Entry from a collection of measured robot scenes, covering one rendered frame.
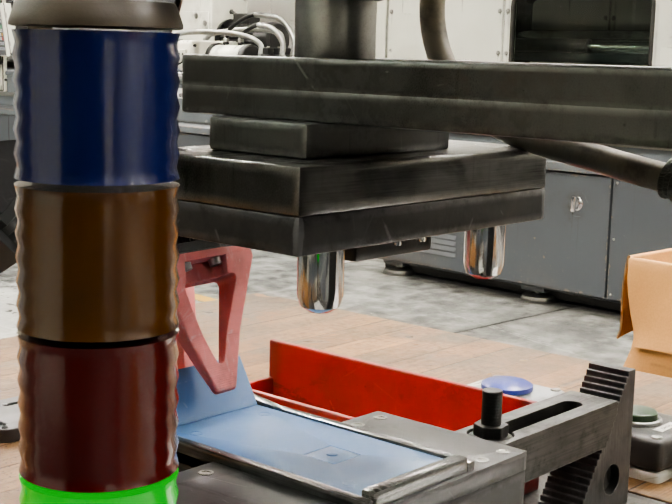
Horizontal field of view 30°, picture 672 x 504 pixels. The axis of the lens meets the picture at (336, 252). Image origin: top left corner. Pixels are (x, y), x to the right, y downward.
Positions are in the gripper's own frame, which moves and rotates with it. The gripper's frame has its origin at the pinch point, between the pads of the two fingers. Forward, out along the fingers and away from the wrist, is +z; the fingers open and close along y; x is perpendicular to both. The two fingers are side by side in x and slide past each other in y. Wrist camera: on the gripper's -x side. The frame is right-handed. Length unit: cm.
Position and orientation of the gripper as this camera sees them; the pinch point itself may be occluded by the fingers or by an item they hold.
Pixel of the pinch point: (202, 384)
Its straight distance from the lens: 68.6
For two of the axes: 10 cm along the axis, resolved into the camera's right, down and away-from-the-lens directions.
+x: 6.7, -1.3, 7.3
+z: 3.3, 9.3, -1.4
